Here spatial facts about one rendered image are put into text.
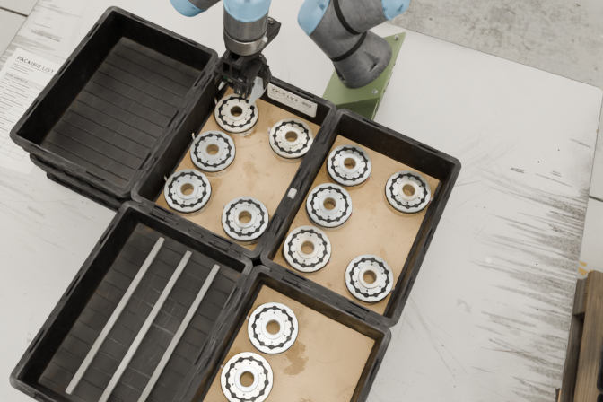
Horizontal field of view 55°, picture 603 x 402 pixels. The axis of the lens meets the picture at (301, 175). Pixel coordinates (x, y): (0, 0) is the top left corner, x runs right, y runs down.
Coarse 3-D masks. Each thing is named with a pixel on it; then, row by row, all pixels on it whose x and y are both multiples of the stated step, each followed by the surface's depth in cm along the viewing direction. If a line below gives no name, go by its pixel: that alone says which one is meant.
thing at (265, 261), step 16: (336, 112) 128; (352, 112) 129; (384, 128) 127; (320, 144) 125; (416, 144) 126; (448, 160) 125; (304, 176) 122; (448, 192) 122; (288, 208) 119; (432, 224) 119; (272, 240) 116; (288, 272) 115; (416, 272) 115; (320, 288) 113; (352, 304) 112; (400, 304) 112; (384, 320) 111
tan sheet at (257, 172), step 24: (264, 120) 138; (240, 144) 135; (264, 144) 135; (192, 168) 132; (240, 168) 133; (264, 168) 133; (288, 168) 133; (192, 192) 130; (216, 192) 130; (240, 192) 130; (264, 192) 131; (192, 216) 128; (216, 216) 128
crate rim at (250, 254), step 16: (208, 80) 131; (272, 80) 131; (304, 96) 130; (176, 128) 126; (320, 128) 127; (160, 160) 122; (304, 160) 123; (144, 176) 120; (288, 192) 120; (192, 224) 116; (272, 224) 117; (224, 240) 117; (256, 256) 115
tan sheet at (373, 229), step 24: (336, 144) 136; (360, 144) 137; (384, 168) 135; (408, 168) 135; (360, 192) 132; (408, 192) 133; (432, 192) 133; (360, 216) 130; (384, 216) 130; (336, 240) 127; (360, 240) 127; (384, 240) 128; (408, 240) 128; (336, 264) 125; (336, 288) 123
